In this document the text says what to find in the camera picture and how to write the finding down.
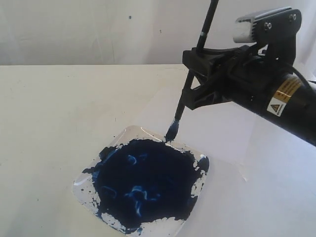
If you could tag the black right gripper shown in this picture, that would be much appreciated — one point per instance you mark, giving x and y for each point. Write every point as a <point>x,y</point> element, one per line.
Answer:
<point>246,76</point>

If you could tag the black paintbrush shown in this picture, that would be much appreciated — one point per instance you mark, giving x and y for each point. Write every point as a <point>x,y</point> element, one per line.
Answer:
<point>173,129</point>

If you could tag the white square paint plate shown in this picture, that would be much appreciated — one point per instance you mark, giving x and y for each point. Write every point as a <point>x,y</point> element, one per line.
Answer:
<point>142,186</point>

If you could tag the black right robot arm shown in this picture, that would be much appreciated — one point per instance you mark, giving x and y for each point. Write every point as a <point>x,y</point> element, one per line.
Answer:
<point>291,106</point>

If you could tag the white paper sheet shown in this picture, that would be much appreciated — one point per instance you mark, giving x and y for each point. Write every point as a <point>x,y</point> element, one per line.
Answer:
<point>220,131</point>

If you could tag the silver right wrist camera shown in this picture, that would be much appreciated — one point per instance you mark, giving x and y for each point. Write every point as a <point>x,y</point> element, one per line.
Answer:
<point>276,28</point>

